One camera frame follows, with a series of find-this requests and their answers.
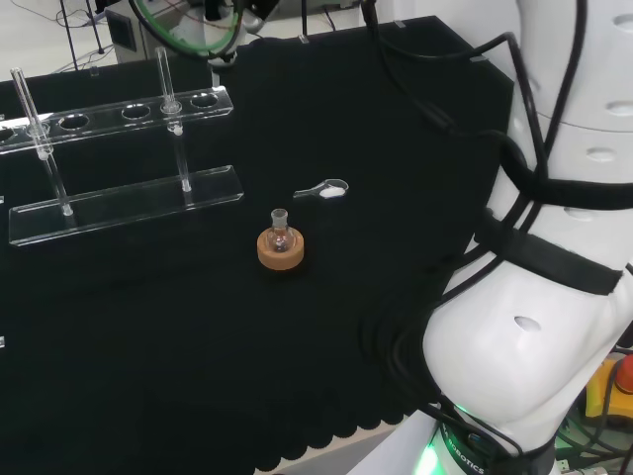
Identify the black stand pole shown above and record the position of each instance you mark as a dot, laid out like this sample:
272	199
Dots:
304	20

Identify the clear acrylic funnel stand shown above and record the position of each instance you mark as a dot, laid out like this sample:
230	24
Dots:
123	203

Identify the yellow stop button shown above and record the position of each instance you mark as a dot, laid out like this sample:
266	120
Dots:
605	391

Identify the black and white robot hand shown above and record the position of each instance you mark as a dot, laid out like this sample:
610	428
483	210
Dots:
217	9

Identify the black bench cloth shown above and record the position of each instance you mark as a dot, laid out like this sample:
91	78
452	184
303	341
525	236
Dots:
198	346

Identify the small round-bottom glass flask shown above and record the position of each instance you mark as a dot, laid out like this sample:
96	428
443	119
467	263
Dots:
280	240

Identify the black tripod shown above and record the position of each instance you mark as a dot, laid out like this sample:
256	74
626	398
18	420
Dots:
72	34

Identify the grey metal cabinet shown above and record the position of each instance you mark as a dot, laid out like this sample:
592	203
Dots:
126	37

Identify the clear weighing funnel with powder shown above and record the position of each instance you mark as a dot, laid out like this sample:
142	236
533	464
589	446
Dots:
330	190

